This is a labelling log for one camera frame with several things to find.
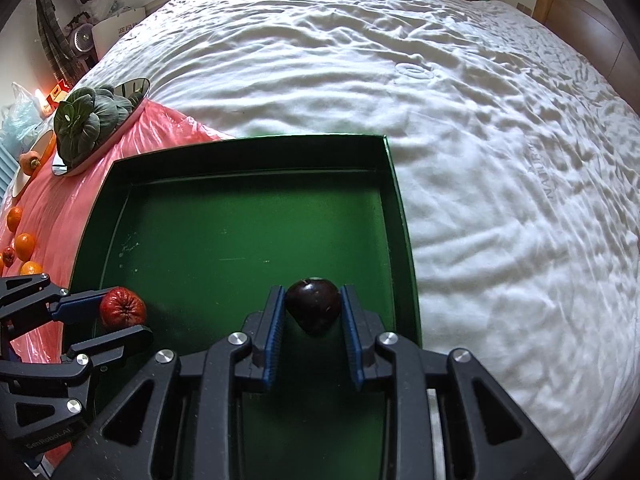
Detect carrot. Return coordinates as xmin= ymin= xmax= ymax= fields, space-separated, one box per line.
xmin=18 ymin=150 xmax=42 ymax=177

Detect green leafy bok choy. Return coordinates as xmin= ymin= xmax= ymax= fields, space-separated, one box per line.
xmin=53 ymin=84 xmax=141 ymax=169

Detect pink plastic sheet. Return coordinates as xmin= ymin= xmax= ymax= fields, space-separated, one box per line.
xmin=0 ymin=97 xmax=231 ymax=470

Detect orange rimmed white plate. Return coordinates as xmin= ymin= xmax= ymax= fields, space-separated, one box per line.
xmin=12 ymin=129 xmax=56 ymax=200

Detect smooth orange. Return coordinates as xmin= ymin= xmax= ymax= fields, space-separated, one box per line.
xmin=14 ymin=232 xmax=37 ymax=262

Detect green rectangular tray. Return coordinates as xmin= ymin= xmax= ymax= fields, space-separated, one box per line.
xmin=70 ymin=134 xmax=420 ymax=479

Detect lower grey fan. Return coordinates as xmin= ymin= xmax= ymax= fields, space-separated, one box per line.
xmin=68 ymin=23 xmax=94 ymax=55

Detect black white oval plate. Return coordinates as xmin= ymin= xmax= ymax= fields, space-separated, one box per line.
xmin=52 ymin=78 xmax=151 ymax=177

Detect light blue suitcase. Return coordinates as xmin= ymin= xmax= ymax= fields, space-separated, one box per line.
xmin=0 ymin=145 xmax=20 ymax=200

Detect dark purple plum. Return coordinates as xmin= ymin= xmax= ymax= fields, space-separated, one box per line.
xmin=283 ymin=278 xmax=342 ymax=338

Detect wooden headboard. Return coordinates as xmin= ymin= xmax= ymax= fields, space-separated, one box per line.
xmin=516 ymin=0 xmax=640 ymax=112

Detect wrinkled red apple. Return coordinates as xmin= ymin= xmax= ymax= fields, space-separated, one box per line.
xmin=99 ymin=287 xmax=148 ymax=330

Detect clear blue plastic bags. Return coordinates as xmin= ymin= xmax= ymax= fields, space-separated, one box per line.
xmin=1 ymin=82 xmax=46 ymax=159

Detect dark plaid scarf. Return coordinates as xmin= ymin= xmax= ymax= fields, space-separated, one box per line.
xmin=36 ymin=0 xmax=85 ymax=88

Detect white cardboard box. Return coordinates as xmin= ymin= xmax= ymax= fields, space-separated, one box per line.
xmin=91 ymin=6 xmax=146 ymax=60

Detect bumpy mandarin orange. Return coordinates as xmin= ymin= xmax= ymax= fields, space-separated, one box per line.
xmin=20 ymin=260 xmax=43 ymax=275

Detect red yellow snack bag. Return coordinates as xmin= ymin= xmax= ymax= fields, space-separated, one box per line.
xmin=46 ymin=80 xmax=70 ymax=108

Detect small red apple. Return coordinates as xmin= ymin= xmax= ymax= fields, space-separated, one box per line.
xmin=1 ymin=246 xmax=16 ymax=268

